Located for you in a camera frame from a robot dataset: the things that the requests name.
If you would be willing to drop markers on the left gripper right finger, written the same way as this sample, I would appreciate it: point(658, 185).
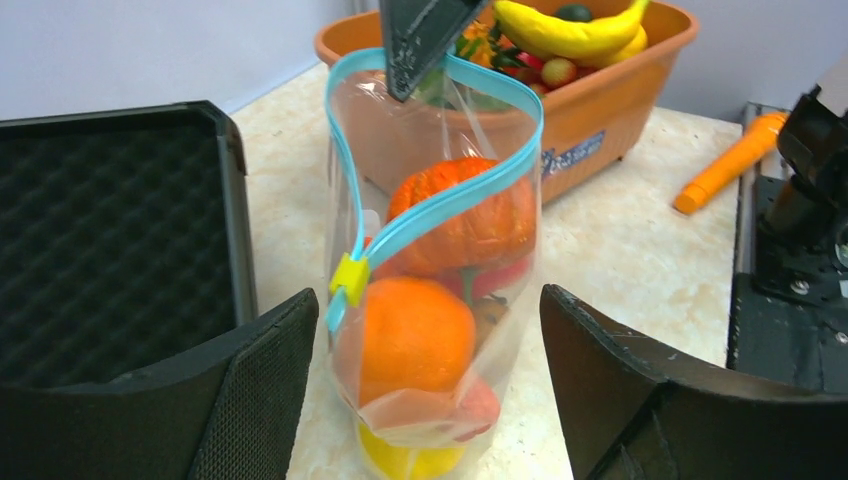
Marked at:
point(633, 407)

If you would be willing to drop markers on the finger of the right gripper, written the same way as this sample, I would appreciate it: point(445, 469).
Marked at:
point(416, 35)

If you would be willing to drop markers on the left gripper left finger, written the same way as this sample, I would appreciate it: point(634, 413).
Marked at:
point(228, 408)

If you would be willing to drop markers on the yellow orange peach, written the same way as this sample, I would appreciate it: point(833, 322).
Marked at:
point(397, 463)

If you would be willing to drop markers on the clear zip top bag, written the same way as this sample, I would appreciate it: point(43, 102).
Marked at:
point(435, 220)

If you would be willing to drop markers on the orange tangerine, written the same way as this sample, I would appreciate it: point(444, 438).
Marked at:
point(414, 334)

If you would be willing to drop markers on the red chili pepper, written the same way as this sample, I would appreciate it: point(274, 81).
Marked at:
point(473, 283)

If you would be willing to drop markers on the small orange pumpkin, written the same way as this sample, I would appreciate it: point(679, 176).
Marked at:
point(499, 230)

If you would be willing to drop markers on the red apple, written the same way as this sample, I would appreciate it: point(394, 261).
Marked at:
point(475, 412)

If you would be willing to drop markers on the yellow zipper slider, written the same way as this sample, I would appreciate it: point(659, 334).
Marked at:
point(350, 278)

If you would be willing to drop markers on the orange plastic basket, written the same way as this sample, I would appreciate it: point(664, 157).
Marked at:
point(589, 123)

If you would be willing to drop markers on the dark green avocado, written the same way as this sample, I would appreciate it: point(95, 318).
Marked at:
point(575, 12)

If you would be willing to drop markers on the yellow banana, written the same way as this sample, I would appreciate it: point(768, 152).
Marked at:
point(598, 43)

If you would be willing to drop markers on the black poker chip case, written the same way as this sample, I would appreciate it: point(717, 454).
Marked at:
point(125, 240)

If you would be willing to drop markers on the orange carrot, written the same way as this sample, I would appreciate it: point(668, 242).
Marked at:
point(758, 140)

